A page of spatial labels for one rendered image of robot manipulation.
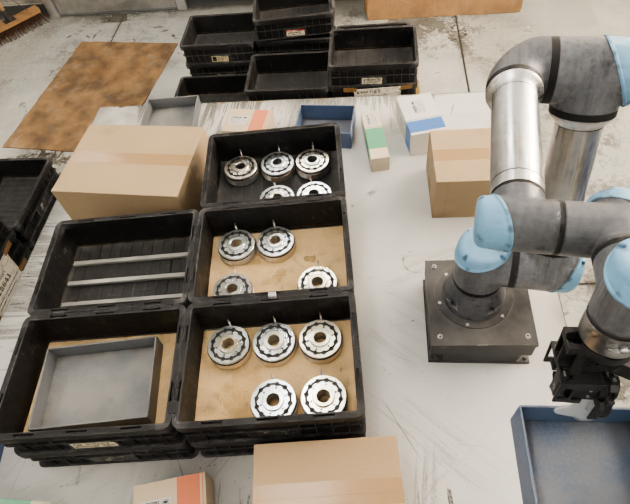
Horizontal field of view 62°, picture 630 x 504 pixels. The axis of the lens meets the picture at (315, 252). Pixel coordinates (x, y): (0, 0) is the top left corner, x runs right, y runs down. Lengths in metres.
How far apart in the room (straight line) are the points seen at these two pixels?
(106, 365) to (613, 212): 1.13
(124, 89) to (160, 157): 2.05
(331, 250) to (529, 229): 0.78
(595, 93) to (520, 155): 0.27
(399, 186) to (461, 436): 0.81
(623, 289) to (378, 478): 0.65
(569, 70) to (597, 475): 0.66
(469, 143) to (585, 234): 0.97
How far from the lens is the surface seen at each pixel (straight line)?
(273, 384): 1.23
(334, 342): 1.25
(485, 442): 1.36
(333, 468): 1.15
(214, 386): 1.29
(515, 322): 1.38
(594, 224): 0.75
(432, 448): 1.34
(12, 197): 2.70
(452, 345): 1.33
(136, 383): 1.35
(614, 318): 0.72
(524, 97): 0.94
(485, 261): 1.18
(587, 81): 1.05
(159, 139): 1.77
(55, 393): 1.44
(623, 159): 3.08
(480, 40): 3.73
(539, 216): 0.74
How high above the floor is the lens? 1.98
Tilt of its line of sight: 53 degrees down
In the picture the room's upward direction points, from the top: 9 degrees counter-clockwise
